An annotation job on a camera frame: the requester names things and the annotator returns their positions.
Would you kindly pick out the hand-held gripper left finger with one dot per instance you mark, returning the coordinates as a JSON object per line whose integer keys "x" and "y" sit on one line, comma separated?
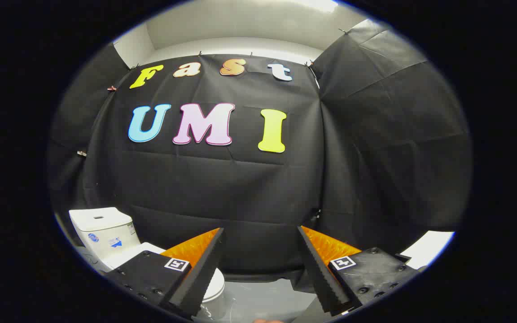
{"x": 204, "y": 273}

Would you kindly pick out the black backdrop cloth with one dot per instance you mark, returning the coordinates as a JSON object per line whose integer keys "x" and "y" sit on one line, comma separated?
{"x": 249, "y": 188}

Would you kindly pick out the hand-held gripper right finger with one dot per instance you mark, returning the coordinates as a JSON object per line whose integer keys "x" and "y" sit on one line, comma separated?
{"x": 319, "y": 273}

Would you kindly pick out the white toilet with tank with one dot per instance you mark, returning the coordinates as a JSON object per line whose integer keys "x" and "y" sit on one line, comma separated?
{"x": 103, "y": 233}

